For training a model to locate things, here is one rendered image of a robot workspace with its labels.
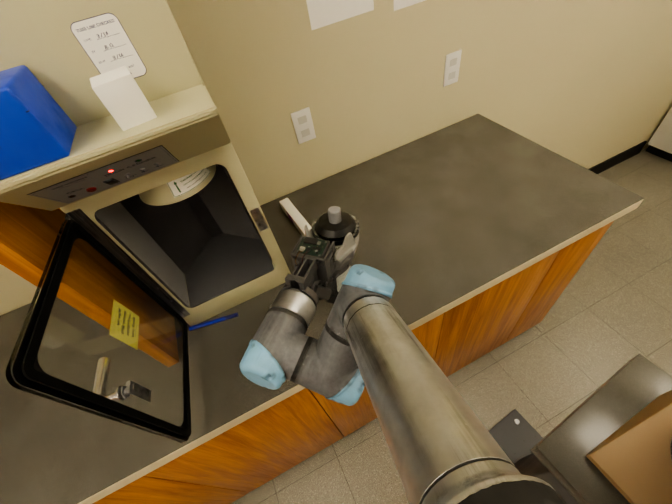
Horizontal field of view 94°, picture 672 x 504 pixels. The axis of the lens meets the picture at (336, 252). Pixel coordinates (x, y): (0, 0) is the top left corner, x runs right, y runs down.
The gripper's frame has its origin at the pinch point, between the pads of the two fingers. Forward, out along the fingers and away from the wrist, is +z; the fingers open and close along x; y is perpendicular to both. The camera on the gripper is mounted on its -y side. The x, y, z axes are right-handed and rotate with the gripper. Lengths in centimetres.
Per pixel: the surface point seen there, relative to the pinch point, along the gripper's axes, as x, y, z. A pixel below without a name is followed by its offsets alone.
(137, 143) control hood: 20.0, 30.3, -18.6
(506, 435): -67, -113, 6
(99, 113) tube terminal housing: 31.2, 31.8, -14.0
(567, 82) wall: -69, -15, 146
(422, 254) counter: -19.0, -21.2, 18.8
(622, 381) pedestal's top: -63, -21, -6
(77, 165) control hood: 25.8, 29.5, -24.3
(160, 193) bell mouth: 32.8, 14.2, -11.1
